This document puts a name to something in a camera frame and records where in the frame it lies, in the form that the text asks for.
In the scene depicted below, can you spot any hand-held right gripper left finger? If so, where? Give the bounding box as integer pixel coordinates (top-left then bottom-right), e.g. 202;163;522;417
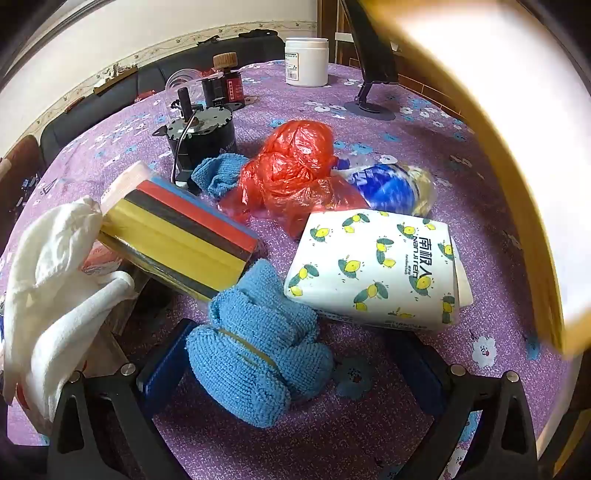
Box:
46;318;204;480

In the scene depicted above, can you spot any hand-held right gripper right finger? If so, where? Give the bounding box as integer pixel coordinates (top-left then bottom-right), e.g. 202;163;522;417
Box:
388;330;543;480

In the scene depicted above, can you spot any blue microfiber towel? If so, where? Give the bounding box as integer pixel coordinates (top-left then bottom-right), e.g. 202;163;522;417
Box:
186;258;334;429

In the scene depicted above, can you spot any lemon print tissue pack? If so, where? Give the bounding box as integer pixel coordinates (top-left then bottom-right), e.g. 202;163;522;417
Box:
284;209;474;332

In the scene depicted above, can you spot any pink rose tissue pack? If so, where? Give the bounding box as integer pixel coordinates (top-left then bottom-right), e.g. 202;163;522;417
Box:
79;244;122;278

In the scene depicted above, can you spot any striped colourful sponge pack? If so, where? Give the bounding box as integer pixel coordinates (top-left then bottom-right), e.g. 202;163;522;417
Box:
99;161;259;303

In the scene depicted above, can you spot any white cloth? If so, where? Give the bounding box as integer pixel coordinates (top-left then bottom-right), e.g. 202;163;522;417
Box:
2;196;139;423

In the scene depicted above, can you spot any blue white plastic bag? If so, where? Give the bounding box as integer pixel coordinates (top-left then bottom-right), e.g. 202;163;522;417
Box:
330;154;437;217

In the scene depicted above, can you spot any small blue towel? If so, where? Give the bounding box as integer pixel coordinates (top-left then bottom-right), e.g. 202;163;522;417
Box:
191;152;250;200

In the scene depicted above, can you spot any red plastic bag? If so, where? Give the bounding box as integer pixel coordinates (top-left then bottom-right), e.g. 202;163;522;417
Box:
219;120;370;238

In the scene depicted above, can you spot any yellow box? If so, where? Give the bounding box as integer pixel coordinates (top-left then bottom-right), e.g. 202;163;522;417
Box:
358;0;591;358

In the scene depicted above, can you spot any black cylindrical motor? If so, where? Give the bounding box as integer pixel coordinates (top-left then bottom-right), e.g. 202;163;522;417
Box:
154;87;238;169

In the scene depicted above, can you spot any brown chair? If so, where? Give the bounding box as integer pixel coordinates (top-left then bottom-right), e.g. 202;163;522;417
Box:
0;135;46;222

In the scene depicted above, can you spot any black sofa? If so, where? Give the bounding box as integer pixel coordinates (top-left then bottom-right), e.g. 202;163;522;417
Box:
41;30;286;153

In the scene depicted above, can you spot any black phone stand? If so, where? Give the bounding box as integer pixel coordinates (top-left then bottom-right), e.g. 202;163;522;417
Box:
344;80;398;121

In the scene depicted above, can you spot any purple floral tablecloth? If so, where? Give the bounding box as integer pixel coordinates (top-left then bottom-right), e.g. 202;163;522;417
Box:
0;60;583;480

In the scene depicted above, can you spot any black device base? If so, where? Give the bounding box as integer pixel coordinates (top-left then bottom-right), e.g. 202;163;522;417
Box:
199;76;257;110

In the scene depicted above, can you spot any clear plastic cup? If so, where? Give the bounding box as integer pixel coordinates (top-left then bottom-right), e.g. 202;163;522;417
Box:
165;68;206;102

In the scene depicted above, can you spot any red label bottle wooden cap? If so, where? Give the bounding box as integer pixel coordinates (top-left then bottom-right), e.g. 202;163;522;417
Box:
212;52;245;106

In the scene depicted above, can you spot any wooden tray with trinkets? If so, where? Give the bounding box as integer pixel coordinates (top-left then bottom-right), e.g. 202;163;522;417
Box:
93;65;139;96

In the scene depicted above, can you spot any white plastic jar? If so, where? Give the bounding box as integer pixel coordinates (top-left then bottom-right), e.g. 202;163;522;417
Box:
285;38;330;88

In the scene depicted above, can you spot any black phone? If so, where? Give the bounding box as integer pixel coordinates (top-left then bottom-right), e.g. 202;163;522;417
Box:
344;0;400;86

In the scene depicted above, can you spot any wooden partition cabinet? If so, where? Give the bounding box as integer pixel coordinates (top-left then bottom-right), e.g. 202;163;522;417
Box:
320;0;467;123

